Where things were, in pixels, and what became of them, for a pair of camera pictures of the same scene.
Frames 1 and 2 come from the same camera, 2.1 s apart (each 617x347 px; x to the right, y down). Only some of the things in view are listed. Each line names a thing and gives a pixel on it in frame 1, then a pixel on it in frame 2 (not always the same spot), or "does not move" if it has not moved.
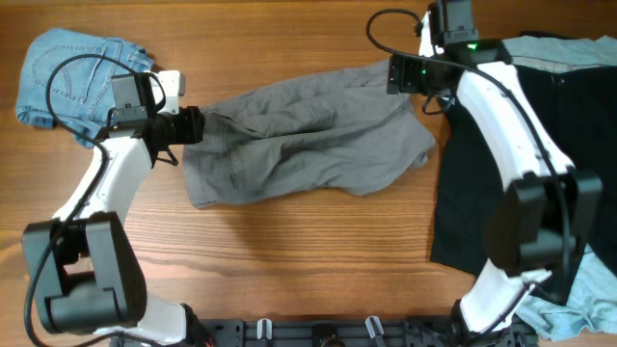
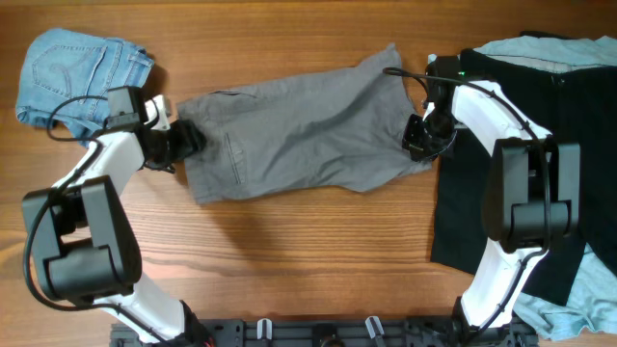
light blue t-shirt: x=591 y=311 does not move
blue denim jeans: x=67 y=80 does not move
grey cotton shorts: x=339 y=129 does not move
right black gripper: x=407 y=71 -> x=414 y=137
